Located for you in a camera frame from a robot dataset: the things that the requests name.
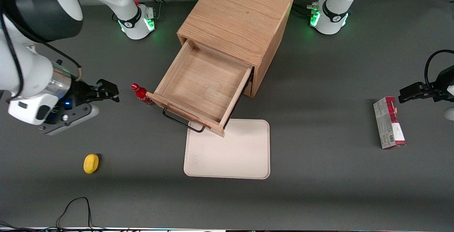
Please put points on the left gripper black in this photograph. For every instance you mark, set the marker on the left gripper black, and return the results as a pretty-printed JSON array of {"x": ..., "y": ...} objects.
[{"x": 441, "y": 84}]

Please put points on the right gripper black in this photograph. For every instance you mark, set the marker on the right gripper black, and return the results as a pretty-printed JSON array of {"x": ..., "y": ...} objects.
[{"x": 79, "y": 92}]

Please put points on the wooden drawer with deep tray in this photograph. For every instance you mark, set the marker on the wooden drawer with deep tray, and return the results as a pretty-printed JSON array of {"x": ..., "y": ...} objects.
[{"x": 205, "y": 83}]

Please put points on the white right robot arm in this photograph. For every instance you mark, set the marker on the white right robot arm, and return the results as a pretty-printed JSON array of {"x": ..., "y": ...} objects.
[{"x": 25, "y": 72}]

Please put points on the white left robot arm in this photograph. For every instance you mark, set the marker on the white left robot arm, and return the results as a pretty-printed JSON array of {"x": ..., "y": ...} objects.
[{"x": 331, "y": 12}]

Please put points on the wooden drawer front closed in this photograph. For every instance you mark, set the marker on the wooden drawer front closed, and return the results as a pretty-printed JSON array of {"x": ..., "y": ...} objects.
[{"x": 249, "y": 89}]

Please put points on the wooden drawer cabinet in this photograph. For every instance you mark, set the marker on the wooden drawer cabinet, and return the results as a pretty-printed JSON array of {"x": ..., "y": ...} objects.
[{"x": 241, "y": 15}]

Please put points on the small red soda bottle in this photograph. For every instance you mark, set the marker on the small red soda bottle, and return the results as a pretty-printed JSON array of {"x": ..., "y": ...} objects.
[{"x": 140, "y": 92}]

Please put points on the grey and red carton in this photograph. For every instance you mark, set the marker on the grey and red carton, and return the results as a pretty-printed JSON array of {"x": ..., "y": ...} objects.
[{"x": 388, "y": 123}]

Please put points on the yellow lemon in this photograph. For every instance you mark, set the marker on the yellow lemon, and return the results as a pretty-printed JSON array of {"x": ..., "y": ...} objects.
[{"x": 91, "y": 163}]

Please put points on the beige rectangular tray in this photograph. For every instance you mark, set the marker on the beige rectangular tray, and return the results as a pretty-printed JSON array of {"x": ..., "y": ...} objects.
[{"x": 234, "y": 154}]

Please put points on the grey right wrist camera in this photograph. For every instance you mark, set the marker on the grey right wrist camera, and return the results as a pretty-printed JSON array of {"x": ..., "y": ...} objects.
[{"x": 76, "y": 116}]

